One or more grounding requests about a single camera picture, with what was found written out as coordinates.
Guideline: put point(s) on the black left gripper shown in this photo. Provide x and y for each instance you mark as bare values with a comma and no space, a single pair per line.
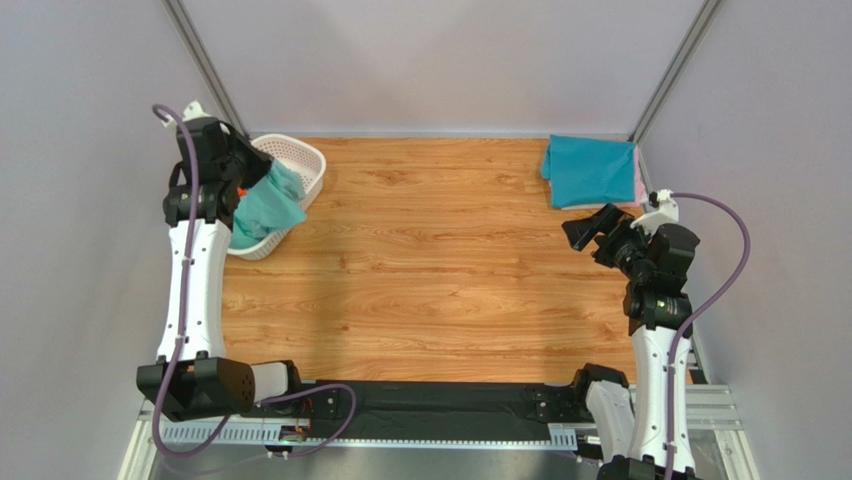
261,159

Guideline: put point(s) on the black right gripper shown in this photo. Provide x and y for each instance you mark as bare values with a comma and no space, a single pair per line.
604,230

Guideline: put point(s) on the mint green t shirt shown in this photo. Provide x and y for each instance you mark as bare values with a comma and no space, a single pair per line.
272,205

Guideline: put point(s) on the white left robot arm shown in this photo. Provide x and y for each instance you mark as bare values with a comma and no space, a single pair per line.
192,378

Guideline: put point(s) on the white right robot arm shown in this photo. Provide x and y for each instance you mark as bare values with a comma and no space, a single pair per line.
644,432

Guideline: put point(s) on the folded teal t shirt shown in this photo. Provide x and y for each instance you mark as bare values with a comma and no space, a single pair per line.
587,171

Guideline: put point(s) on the white plastic laundry basket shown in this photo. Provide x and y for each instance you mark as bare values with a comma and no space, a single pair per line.
304,159

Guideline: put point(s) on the black base cloth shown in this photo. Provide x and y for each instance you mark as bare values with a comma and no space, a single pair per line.
456,411

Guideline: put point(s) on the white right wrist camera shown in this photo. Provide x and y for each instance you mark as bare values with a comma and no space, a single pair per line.
662,209

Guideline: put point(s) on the left aluminium corner post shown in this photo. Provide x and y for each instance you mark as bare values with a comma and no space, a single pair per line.
186,29

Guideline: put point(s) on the aluminium corner post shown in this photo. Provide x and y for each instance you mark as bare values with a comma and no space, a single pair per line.
687,47
186,29

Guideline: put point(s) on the right aluminium corner post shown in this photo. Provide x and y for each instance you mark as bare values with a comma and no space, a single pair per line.
687,47

